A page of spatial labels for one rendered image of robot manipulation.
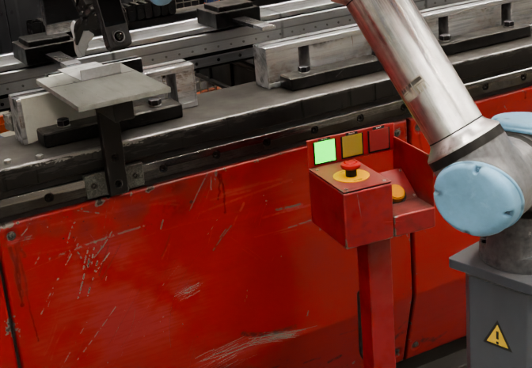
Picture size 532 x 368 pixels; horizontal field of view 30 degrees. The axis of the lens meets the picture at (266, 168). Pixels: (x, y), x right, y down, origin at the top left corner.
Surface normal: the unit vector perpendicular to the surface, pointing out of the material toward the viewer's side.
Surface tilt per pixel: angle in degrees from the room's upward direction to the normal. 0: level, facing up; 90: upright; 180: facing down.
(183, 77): 90
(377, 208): 90
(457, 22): 90
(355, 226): 90
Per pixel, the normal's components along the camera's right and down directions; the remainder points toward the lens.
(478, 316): -0.73, 0.29
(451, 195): -0.52, 0.44
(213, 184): 0.48, 0.26
